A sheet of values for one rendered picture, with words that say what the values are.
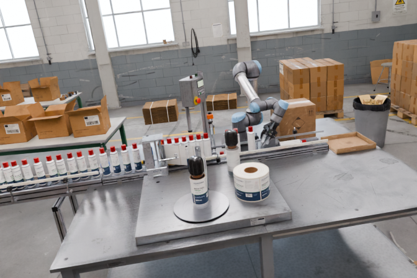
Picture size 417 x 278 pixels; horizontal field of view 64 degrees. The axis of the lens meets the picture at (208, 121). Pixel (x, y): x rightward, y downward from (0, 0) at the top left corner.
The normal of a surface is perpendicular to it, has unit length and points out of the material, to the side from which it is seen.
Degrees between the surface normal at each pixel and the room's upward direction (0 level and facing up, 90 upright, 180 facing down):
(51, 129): 90
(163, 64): 90
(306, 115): 90
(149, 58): 90
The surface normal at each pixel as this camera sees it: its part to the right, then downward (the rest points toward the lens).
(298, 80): -0.04, 0.33
